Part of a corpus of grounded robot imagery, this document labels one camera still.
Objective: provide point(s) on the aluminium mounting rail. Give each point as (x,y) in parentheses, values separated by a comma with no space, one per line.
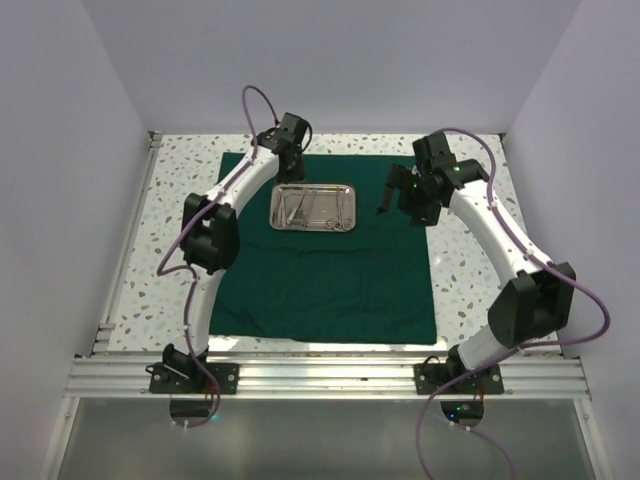
(306,375)

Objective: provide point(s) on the steel tweezers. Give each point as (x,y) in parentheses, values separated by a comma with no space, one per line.
(291,202)

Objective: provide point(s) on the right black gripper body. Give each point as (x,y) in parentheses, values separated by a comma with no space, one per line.
(418,199)

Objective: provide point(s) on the stainless steel instrument tray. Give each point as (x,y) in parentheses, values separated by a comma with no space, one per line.
(316,223)

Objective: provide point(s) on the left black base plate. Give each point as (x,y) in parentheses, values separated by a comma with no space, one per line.
(167,381)

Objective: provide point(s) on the steel surgical scissors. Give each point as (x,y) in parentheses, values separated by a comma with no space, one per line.
(334,221)

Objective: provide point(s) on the steel forceps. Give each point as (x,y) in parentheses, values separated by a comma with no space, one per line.
(303,213)

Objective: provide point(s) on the steel ring-handled clamp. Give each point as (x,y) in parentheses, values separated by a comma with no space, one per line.
(344,212)

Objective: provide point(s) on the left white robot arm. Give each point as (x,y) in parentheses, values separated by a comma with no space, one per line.
(210,239)

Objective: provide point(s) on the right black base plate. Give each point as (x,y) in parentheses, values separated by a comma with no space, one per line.
(460,380)

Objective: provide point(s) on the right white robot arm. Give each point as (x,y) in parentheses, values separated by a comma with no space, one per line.
(535,292)

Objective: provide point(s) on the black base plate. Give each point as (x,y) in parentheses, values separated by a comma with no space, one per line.
(167,381)
(460,380)

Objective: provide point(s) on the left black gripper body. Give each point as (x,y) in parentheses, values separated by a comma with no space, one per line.
(294,172)

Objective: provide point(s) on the green surgical drape cloth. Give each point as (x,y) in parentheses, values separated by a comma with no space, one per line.
(370,285)

